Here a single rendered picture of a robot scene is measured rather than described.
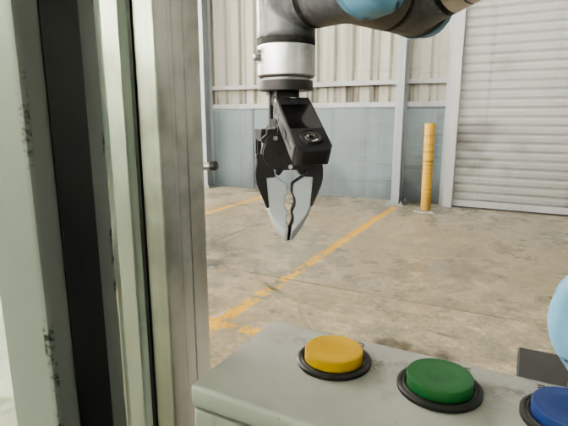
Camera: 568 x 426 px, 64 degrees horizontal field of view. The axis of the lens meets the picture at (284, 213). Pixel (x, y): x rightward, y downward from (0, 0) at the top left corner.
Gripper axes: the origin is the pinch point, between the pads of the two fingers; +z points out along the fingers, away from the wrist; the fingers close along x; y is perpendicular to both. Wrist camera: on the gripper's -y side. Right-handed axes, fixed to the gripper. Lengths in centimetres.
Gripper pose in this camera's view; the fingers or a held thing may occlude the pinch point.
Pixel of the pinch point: (289, 232)
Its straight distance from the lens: 62.3
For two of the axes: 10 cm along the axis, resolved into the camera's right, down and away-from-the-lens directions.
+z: 0.0, 9.8, 2.0
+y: -2.0, -2.0, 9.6
